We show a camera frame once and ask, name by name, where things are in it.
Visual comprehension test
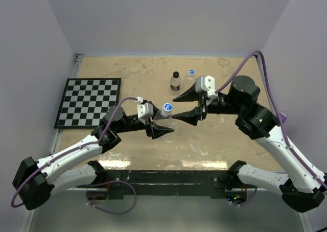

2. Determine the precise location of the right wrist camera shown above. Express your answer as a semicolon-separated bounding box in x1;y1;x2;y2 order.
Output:
195;76;217;98

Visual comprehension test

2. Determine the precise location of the small clear plastic bottle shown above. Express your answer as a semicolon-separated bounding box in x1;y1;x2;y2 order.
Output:
170;75;181;91

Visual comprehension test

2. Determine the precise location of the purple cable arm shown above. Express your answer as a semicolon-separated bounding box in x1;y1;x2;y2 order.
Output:
10;97;140;207
214;50;327;189

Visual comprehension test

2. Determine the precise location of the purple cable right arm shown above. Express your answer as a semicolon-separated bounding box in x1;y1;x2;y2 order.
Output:
214;50;327;189

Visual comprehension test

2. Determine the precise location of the black white checkerboard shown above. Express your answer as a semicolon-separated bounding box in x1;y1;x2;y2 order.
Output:
64;78;122;129

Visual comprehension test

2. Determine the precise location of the purple cable loop front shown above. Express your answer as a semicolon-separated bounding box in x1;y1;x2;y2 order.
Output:
86;179;137;215

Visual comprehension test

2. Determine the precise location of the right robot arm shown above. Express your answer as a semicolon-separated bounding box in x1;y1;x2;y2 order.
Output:
172;76;326;213

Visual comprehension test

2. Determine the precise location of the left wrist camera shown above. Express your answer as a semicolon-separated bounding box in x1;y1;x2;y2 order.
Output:
136;97;154;120

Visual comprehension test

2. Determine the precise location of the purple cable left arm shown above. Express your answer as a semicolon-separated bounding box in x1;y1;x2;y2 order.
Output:
10;97;140;207

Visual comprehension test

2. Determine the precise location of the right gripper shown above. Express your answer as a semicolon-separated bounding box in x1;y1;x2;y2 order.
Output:
172;80;244;125

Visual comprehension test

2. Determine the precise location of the purple object table edge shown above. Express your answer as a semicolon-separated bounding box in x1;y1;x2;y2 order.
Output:
279;112;288;123

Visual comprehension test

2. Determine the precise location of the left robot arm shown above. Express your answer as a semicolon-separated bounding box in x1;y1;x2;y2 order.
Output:
11;98;174;210

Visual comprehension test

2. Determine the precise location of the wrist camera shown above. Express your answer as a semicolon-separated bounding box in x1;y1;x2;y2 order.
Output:
195;76;217;98
136;97;154;120

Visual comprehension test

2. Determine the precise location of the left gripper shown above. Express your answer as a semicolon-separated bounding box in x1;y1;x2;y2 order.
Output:
115;104;174;138

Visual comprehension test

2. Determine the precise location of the aluminium rail left edge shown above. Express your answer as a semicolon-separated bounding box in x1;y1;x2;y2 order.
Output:
49;53;84;156

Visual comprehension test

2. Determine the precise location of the black bottle cap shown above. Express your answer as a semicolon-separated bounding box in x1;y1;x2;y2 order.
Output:
173;71;179;78

